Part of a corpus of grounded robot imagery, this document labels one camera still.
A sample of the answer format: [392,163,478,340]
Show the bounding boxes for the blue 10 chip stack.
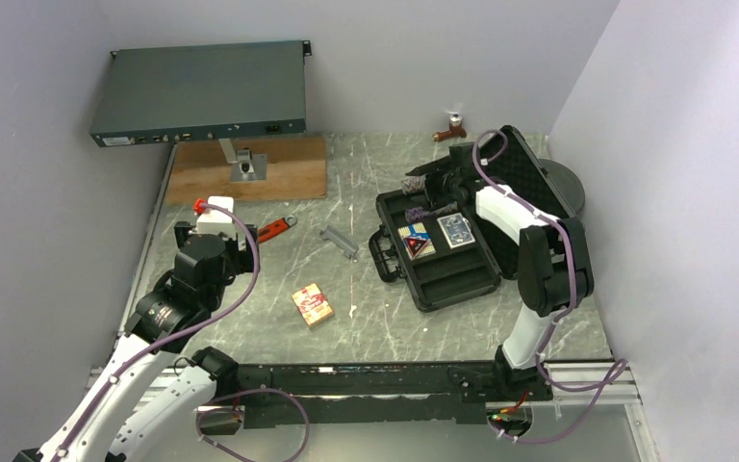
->
[432,202,459,217]

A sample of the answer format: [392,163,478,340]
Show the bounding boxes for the blue playing card deck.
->
[437,213,475,249]

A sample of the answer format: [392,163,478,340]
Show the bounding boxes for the purple 500 chip stack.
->
[404,207,431,223]

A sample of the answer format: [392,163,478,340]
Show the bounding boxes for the black poker set case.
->
[368,125,595,315]

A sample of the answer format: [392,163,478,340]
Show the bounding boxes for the red triangular dealer button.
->
[402,235,434,260]

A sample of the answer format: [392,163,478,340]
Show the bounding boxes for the red playing card deck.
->
[292,283,335,327]

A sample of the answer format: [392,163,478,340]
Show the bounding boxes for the multicolour chip stack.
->
[400,176,425,194]

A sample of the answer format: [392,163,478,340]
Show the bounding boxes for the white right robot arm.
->
[401,144,594,399]

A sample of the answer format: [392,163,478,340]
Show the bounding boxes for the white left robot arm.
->
[15,212,259,461]

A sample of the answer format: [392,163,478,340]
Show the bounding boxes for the blue texas holdem booklet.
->
[397,222,436,261]

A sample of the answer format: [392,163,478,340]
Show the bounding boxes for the brown bottle with cap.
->
[432,113,468,142]

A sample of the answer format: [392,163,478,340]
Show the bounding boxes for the grey metal stand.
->
[218,139,268,183]

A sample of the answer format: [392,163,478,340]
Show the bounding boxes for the dark grey round disc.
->
[540,159,586,215]

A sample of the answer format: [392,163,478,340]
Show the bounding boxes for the brown wooden board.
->
[165,136,327,205]

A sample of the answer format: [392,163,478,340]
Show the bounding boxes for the dark green rack server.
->
[89,39,313,147]

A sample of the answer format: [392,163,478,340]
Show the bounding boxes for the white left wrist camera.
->
[193,196,237,238]

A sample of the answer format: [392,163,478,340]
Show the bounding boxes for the red handled adjustable wrench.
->
[257,216,297,244]

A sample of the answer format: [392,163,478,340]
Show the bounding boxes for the grey plastic bracket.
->
[319,225,359,260]

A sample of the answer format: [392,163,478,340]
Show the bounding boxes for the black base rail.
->
[211,360,553,429]

